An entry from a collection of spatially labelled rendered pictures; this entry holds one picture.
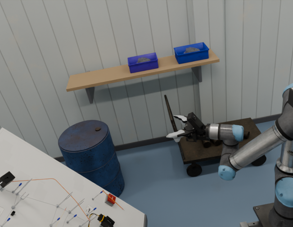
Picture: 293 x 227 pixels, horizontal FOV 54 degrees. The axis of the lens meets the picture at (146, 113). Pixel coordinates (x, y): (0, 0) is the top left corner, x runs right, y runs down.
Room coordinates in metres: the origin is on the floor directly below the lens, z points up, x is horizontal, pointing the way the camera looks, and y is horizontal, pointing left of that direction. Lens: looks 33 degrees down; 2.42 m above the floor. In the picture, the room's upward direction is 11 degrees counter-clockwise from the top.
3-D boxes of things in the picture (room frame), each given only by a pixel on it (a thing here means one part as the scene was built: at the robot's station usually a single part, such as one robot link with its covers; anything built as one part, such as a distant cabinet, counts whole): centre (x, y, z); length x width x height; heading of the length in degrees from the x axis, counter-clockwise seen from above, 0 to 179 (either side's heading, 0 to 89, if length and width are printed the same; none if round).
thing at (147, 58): (2.76, -0.07, 1.27); 0.30 x 0.21 x 0.10; 90
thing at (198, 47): (2.75, -0.57, 1.28); 0.32 x 0.22 x 0.11; 90
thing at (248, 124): (2.53, -0.74, 0.41); 1.04 x 0.62 x 0.82; 91
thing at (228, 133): (1.04, -0.37, 1.56); 0.11 x 0.08 x 0.09; 64
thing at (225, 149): (1.02, -0.36, 1.46); 0.11 x 0.08 x 0.11; 154
